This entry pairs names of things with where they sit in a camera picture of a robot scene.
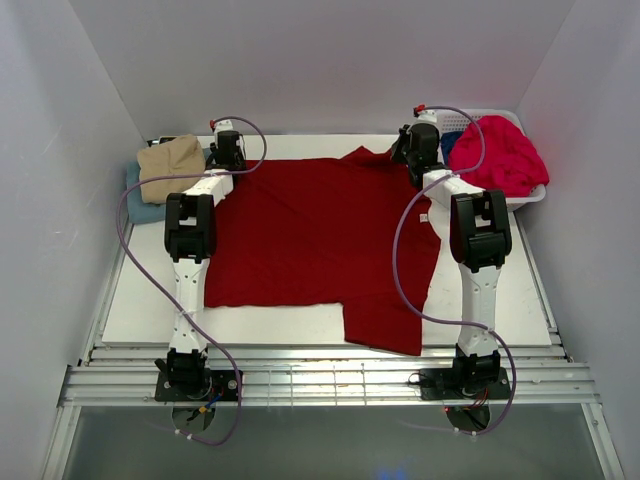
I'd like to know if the dark red t shirt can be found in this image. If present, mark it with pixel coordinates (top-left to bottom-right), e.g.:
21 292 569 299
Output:
204 148 441 356

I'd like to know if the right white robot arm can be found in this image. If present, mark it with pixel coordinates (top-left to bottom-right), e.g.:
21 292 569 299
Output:
391 121 512 400

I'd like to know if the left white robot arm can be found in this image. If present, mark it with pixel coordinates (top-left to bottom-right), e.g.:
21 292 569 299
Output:
162 121 246 400

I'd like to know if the dark blue t shirt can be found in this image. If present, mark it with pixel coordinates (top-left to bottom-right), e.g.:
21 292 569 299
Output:
440 131 463 164

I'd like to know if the white plastic basket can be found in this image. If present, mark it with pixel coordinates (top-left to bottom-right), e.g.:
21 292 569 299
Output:
434 109 546 210

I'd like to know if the folded beige t shirt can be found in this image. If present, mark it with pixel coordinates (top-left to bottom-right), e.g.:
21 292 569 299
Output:
137 134 205 204

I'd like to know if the pink crumpled t shirt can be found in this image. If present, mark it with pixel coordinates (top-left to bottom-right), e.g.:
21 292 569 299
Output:
447 115 550 198

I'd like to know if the folded light blue t shirt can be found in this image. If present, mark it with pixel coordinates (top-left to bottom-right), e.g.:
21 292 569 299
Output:
126 156 166 224

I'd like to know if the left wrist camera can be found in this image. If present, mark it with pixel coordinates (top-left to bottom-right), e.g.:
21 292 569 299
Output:
210 119 234 134

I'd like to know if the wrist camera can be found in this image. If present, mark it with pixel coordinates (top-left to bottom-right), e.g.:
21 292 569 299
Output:
210 119 234 134
413 104 438 127

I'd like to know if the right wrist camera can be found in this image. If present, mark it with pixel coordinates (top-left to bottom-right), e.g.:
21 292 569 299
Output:
413 104 438 127

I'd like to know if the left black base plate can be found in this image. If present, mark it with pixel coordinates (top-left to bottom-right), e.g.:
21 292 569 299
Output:
153 369 239 403

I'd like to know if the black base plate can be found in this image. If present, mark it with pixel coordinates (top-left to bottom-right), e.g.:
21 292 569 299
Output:
153 369 239 403
417 367 511 400

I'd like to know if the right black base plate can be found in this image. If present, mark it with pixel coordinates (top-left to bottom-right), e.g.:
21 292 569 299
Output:
417 367 511 400

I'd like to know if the aluminium rail frame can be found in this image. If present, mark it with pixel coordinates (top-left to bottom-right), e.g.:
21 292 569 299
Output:
42 231 624 479

